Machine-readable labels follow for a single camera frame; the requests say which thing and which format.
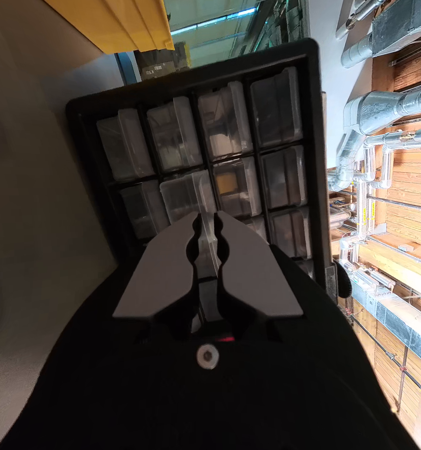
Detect black round ribbed disc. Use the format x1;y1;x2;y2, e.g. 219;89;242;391
335;262;352;299

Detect glass partition wall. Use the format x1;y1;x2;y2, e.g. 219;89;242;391
165;0;309;67

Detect yellow plastic bin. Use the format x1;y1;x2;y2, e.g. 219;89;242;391
43;0;176;55

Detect clear plastic drawer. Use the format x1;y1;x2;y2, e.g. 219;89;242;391
159;169;222;278

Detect black drawer cabinet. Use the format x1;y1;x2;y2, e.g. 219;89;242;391
65;39;335;292

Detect silver pipe bundle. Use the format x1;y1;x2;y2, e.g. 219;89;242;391
327;81;421;261

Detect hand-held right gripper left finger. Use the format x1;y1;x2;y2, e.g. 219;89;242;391
112;213;200;320

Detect metal air duct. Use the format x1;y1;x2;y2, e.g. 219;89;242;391
341;260;421;370
341;0;421;69

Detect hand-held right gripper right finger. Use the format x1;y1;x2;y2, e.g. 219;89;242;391
215;211;304;320

